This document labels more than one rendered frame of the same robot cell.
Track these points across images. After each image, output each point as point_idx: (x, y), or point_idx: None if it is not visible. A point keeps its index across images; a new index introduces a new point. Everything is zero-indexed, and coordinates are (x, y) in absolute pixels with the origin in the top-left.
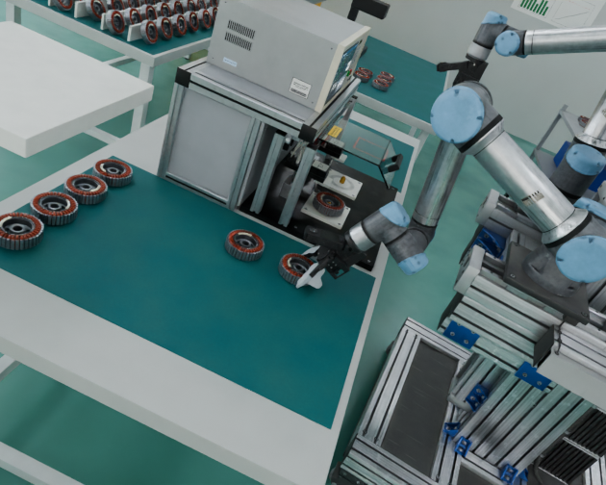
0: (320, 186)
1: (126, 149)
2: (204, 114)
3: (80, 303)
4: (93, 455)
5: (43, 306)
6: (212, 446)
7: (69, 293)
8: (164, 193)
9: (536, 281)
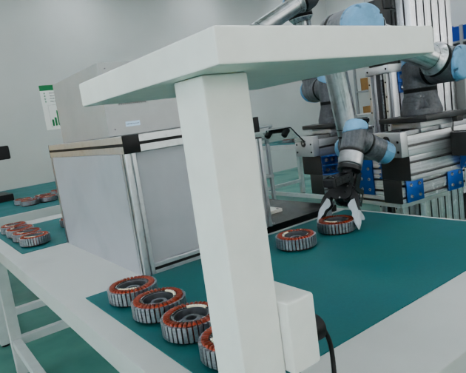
0: None
1: (78, 291)
2: (163, 171)
3: (381, 316)
4: None
5: (386, 337)
6: None
7: (362, 321)
8: (184, 274)
9: (430, 112)
